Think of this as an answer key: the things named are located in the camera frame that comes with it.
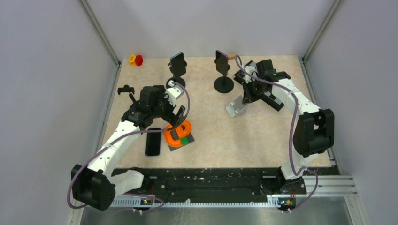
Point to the orange plastic ring toy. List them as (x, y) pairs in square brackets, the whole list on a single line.
[(186, 126)]

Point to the black phone lower left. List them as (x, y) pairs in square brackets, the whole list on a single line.
[(153, 142)]

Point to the black phone with purple edge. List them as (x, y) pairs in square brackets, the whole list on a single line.
[(221, 63)]

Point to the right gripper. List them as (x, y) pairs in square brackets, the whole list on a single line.
[(248, 97)]

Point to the green building brick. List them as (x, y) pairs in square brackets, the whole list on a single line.
[(184, 141)]

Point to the black phone stand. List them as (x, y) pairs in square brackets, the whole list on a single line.
[(224, 84), (172, 80), (127, 89)]

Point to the black grey chessboard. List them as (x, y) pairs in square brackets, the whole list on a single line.
[(270, 99)]

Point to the yellow toy block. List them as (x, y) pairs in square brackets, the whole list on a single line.
[(132, 60)]

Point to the red toy block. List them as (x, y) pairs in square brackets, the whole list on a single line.
[(138, 60)]

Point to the grey building baseplate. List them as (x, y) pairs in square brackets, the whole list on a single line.
[(173, 139)]

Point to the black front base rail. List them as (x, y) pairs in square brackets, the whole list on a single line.
[(213, 185)]

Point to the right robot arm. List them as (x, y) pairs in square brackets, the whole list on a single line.
[(312, 128)]

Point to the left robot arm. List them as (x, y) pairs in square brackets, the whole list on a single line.
[(93, 183)]

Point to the small wooden block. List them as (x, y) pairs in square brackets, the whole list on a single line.
[(232, 56)]

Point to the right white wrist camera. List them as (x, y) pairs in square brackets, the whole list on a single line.
[(251, 69)]

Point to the teal edged black phone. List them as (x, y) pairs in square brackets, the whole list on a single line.
[(177, 65)]

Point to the white plastic phone holder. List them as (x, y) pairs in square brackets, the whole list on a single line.
[(236, 107)]

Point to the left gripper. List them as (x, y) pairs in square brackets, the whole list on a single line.
[(171, 117)]

